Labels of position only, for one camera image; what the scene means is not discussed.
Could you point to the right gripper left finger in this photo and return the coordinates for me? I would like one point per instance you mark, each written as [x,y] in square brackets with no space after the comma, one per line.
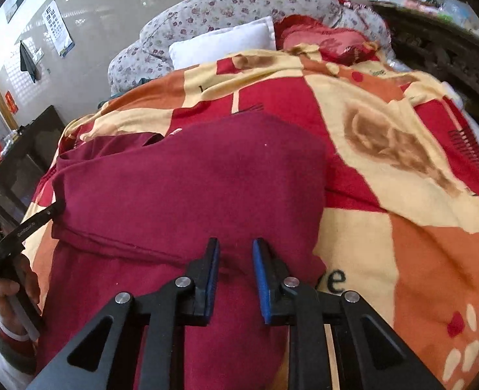
[138,342]

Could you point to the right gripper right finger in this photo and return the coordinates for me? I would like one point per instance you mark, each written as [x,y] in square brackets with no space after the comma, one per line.
[334,340]

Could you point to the maroon garment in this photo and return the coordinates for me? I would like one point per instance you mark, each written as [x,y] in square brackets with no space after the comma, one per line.
[140,208]

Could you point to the dark wooden side table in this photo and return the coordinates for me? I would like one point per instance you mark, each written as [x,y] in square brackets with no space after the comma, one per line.
[26,160]

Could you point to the orange red patterned blanket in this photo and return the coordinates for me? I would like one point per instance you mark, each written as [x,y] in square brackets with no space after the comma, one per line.
[400,224]

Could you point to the red pillow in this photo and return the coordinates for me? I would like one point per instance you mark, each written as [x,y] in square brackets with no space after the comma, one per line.
[340,45]

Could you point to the dark carved wooden cabinet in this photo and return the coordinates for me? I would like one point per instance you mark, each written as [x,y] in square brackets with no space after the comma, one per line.
[435,46]

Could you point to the floral quilt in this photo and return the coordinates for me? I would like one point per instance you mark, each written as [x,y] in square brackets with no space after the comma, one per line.
[147,58]

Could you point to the white pillow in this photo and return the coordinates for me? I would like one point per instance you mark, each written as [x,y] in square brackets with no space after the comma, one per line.
[215,45]

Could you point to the red wall decoration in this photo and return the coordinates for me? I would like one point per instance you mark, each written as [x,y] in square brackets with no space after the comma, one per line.
[12,106]

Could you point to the dark cloth on wall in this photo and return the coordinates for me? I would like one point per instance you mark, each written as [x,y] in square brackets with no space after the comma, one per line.
[27,63]

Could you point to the wall calendar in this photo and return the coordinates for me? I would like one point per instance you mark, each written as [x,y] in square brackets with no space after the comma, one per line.
[57,29]

